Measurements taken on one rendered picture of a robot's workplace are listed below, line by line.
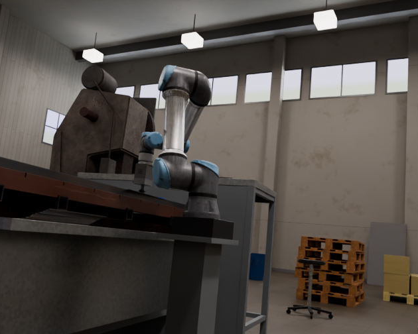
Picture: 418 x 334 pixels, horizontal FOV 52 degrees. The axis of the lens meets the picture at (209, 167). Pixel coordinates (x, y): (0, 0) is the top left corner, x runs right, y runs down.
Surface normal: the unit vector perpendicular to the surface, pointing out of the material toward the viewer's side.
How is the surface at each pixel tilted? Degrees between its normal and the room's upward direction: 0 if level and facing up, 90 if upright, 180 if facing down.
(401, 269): 90
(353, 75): 90
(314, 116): 90
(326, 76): 90
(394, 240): 79
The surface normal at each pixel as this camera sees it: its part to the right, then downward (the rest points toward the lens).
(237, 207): -0.36, -0.18
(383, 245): -0.44, -0.37
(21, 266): 0.93, 0.03
